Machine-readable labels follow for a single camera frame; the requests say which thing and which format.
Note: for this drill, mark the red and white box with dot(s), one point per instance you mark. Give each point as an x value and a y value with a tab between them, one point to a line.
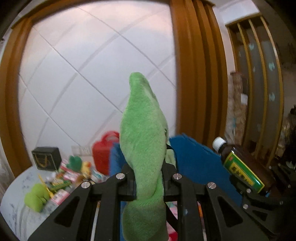
59	197

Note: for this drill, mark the light green plush toy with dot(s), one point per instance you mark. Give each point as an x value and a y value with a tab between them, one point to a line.
37	198

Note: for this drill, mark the dark green frog plush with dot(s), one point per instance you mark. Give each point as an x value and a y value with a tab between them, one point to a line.
74	163

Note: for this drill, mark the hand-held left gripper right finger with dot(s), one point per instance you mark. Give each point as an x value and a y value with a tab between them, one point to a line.
170	187

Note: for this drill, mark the wooden shelf unit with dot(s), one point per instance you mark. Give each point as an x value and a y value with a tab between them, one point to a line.
261	81

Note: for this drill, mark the blue plastic crate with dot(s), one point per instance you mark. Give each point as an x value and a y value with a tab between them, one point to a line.
196	157

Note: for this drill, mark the brown wooden wall frame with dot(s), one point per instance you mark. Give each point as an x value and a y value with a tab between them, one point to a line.
196	81

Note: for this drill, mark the black gift box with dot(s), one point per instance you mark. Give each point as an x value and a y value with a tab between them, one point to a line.
46	158

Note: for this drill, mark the long green plush toy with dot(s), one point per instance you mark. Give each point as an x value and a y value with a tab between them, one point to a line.
143	139

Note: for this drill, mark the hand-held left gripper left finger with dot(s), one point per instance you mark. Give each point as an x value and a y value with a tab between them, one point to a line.
127	185

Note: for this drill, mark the brown bottle with green label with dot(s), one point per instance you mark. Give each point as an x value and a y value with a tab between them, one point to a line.
245	171

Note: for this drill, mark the small green box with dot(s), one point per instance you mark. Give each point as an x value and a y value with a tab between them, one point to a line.
60	185

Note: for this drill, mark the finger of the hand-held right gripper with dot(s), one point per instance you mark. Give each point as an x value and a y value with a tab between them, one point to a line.
283	176
240	192

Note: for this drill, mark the patterned wrapped bundle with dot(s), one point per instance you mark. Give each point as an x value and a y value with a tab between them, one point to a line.
237	109

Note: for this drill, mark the yellow duck plush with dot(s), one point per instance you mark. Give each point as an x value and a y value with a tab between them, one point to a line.
86	169

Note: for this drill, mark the red plastic toy suitcase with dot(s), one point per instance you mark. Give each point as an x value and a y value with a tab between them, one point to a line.
101	155

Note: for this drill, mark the white wall socket strip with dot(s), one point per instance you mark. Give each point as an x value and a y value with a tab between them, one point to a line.
81	150

